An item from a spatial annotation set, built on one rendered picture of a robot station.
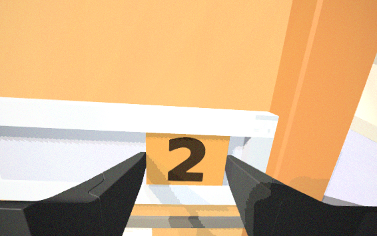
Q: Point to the white paper ticket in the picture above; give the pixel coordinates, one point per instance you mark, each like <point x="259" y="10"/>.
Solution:
<point x="138" y="232"/>

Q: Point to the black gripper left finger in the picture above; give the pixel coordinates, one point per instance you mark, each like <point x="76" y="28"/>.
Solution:
<point x="100" y="206"/>

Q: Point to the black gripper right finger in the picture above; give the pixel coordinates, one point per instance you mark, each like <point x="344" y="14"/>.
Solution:
<point x="268" y="207"/>

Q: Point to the pale yellow board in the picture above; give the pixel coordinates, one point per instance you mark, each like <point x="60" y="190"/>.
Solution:
<point x="83" y="81"/>

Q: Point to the orange tile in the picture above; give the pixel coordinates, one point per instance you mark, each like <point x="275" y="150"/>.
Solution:
<point x="185" y="159"/>

